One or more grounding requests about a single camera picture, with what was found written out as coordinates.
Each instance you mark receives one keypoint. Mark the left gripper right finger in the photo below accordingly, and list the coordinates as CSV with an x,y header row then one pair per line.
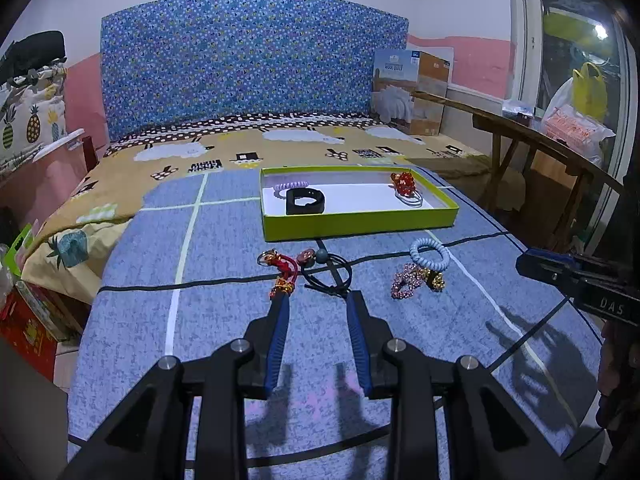
x,y
369,336

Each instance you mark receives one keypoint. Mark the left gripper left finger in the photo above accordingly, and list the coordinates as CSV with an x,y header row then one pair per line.
x,y
268,337

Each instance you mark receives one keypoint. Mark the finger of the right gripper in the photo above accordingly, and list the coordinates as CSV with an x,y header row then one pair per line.
x,y
545,266

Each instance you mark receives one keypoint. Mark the gold black bead charm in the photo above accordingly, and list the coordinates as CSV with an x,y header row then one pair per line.
x,y
434,280

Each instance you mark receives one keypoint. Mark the black wrist band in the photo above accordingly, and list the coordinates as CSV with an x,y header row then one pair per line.
x,y
304,201

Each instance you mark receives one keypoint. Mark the red bead silver bangles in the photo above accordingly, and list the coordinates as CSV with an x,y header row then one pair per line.
x,y
405,189

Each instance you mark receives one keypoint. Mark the person right hand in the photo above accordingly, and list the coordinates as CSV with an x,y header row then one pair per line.
x,y
618,378

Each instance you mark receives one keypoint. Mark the blue grey grid blanket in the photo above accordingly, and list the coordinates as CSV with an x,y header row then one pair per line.
x,y
184,279

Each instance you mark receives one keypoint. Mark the wooden side table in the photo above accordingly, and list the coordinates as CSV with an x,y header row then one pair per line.
x,y
507,136

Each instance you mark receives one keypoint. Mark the green shallow tray box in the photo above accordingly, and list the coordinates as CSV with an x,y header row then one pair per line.
x,y
359,200

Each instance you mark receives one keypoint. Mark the white pink plastic bag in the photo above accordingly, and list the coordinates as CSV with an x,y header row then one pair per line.
x,y
582,134

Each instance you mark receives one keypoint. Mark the yellow plastic bag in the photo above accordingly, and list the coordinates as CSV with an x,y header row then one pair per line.
x,y
589,94

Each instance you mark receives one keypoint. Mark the yellow sheep print bedsheet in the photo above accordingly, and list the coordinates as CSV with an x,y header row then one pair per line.
x,y
72,247

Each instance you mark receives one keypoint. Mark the red gift box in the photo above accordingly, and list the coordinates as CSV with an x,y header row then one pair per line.
x,y
22,330

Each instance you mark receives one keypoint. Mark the cardboard bedding box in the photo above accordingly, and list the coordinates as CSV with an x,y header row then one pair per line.
x,y
398,75

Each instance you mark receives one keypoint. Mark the green paper bag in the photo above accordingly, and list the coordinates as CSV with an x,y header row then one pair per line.
x,y
15,255

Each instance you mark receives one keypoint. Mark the pink storage bin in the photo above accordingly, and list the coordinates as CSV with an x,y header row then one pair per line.
x,y
39,187

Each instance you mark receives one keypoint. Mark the blue patterned headboard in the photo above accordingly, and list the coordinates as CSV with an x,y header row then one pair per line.
x,y
170,61

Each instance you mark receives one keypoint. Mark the pineapple print storage bag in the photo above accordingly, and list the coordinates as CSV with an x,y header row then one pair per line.
x,y
32,114

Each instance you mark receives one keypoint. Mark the black bag on top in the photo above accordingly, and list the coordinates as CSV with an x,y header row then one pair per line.
x,y
32,53

